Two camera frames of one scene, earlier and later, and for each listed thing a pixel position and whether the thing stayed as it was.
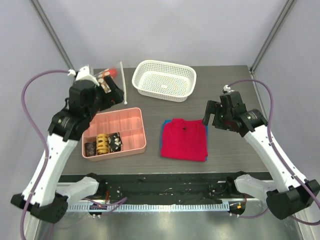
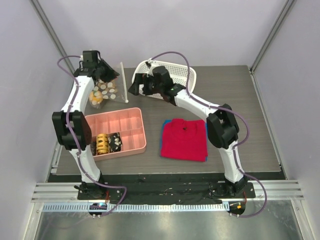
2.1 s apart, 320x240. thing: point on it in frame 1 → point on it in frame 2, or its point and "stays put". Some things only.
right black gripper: (213, 110) → (144, 85)
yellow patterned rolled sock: (102, 146) stays put
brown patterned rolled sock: (90, 148) stays put
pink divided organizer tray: (114, 134) stays put
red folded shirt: (184, 140) stays put
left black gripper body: (101, 103) → (106, 73)
